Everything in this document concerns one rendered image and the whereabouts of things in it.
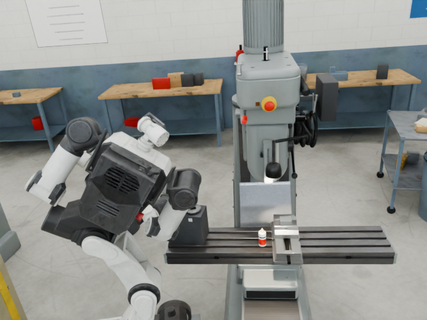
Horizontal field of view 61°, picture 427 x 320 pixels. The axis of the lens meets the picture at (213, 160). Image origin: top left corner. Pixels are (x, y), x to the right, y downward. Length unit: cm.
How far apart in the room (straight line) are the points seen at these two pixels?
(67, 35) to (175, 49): 175
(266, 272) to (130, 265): 78
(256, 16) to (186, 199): 92
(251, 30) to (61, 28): 500
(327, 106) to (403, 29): 442
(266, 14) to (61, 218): 124
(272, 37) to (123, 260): 120
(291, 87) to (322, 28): 452
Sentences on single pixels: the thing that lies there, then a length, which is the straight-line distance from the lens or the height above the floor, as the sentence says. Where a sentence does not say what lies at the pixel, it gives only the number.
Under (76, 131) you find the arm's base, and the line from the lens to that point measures 134.
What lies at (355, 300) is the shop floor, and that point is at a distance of 310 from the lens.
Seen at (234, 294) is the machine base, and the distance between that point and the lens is 277.
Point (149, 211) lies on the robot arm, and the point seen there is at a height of 126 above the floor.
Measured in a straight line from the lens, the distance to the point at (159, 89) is 558.
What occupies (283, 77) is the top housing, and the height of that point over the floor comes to 186.
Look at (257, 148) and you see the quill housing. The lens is 169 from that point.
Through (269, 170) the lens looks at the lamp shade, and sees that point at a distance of 160.
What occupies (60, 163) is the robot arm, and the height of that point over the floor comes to 167.
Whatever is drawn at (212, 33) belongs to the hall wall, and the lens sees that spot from 590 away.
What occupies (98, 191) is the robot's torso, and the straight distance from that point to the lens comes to 129.
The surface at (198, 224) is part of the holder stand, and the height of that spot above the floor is 105.
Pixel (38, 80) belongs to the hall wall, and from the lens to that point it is 693.
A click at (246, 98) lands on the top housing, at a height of 179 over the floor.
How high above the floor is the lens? 219
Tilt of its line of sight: 25 degrees down
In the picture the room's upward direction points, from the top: 5 degrees counter-clockwise
